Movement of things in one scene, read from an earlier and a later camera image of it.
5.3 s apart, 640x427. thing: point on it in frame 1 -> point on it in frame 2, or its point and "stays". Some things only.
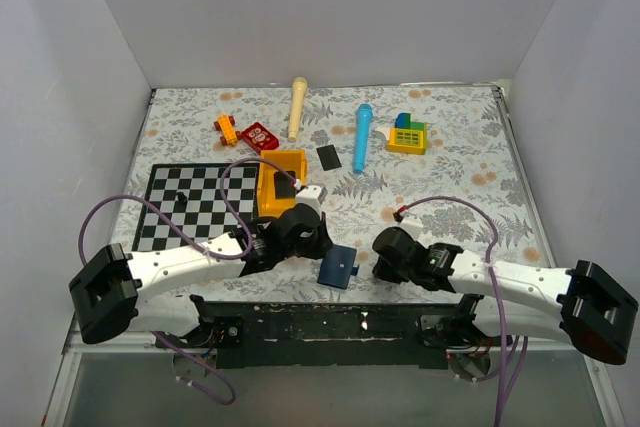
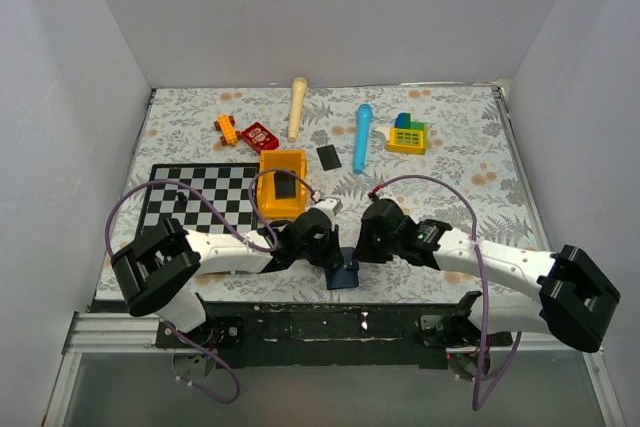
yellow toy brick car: x=229 y=135 stays
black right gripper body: x=385 y=271 -> x=374 y=249
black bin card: x=284 y=185 stays
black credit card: x=328 y=157 stays
